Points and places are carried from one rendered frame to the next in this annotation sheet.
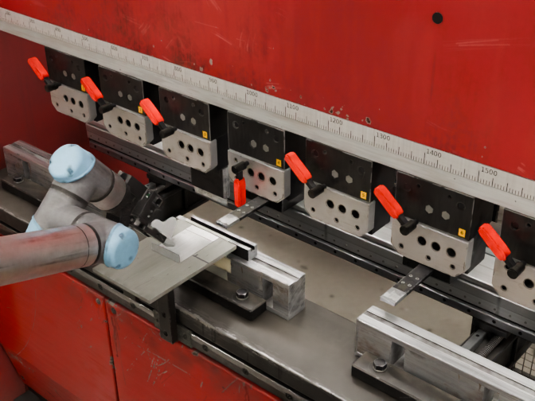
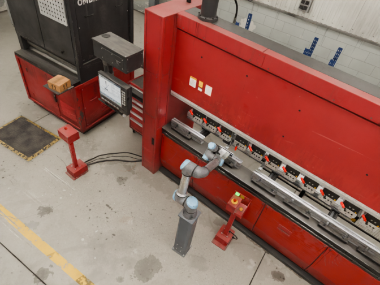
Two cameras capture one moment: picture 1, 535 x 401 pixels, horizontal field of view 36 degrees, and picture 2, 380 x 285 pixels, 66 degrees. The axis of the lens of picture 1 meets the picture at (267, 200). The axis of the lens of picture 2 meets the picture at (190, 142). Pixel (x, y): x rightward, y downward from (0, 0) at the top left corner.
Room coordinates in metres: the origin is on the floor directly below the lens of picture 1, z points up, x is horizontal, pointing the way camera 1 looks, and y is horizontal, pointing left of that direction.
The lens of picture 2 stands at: (-0.75, 0.92, 3.40)
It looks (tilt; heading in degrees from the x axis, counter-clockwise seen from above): 44 degrees down; 351
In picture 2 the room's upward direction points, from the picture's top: 10 degrees clockwise
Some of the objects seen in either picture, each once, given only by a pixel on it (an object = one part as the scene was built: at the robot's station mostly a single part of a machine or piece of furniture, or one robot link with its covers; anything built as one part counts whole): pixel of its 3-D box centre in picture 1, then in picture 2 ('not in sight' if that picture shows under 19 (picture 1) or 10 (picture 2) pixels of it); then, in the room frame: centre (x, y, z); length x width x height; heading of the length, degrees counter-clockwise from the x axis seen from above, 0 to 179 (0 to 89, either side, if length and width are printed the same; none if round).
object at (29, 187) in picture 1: (41, 196); (181, 132); (1.97, 0.62, 0.89); 0.30 x 0.05 x 0.03; 49
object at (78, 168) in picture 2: not in sight; (72, 151); (1.96, 2.01, 0.41); 0.25 x 0.20 x 0.83; 139
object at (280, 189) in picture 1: (268, 150); (242, 141); (1.50, 0.00, 1.26); 0.15 x 0.09 x 0.17; 49
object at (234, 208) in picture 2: not in sight; (238, 204); (1.03, -0.01, 0.75); 0.20 x 0.16 x 0.18; 54
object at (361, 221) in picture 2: not in sight; (371, 219); (0.59, -1.06, 1.26); 0.15 x 0.09 x 0.17; 49
